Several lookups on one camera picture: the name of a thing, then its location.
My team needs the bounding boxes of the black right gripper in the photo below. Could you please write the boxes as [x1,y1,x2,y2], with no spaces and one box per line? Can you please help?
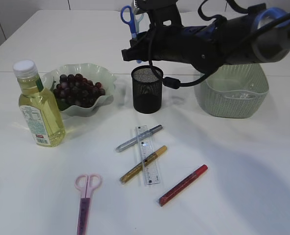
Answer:
[121,26,164,62]

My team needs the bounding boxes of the blue scissors with sheath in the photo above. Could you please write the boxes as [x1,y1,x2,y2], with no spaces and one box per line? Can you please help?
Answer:
[120,5,145,64]

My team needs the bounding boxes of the purple red grape bunch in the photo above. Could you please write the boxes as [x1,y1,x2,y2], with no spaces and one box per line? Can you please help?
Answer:
[50,73,106,111]

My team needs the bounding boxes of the clear plastic sheet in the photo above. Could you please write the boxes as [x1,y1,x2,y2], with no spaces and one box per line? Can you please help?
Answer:
[225,91,256,99]

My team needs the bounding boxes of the yellow tea plastic bottle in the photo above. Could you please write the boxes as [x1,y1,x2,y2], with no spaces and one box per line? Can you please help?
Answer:
[13,60,66,147]

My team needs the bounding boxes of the pink scissors with sheath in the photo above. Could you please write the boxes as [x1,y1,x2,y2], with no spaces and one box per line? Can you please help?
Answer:
[74,174,102,235]

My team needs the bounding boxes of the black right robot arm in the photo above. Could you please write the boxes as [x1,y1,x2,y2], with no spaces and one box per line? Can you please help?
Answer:
[122,0,290,73]

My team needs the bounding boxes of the black mesh pen cup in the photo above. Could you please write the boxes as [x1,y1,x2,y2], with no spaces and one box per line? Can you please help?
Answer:
[131,65,162,114]

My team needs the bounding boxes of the light green wavy plate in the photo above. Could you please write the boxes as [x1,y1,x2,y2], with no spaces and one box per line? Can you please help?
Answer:
[41,63,116,117]

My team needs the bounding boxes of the silver glitter marker pen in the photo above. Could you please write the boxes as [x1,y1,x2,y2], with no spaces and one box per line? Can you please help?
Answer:
[115,124,163,153]

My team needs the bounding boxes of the light green woven basket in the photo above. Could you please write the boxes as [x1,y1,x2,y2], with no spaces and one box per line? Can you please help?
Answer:
[194,64,269,118]

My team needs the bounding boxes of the gold glitter marker pen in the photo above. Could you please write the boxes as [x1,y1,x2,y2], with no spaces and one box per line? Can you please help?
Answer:
[120,145,167,184]

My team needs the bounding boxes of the clear plastic ruler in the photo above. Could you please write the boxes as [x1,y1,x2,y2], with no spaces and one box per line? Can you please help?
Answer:
[135,125,161,186]

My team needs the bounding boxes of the red glitter marker pen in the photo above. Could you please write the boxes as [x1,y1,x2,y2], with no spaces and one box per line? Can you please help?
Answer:
[158,164,208,207]

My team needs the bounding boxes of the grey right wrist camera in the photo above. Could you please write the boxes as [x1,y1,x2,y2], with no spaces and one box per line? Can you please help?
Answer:
[132,0,178,11]

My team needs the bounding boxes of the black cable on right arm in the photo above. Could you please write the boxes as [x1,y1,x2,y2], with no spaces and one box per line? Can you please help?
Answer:
[147,0,290,90]

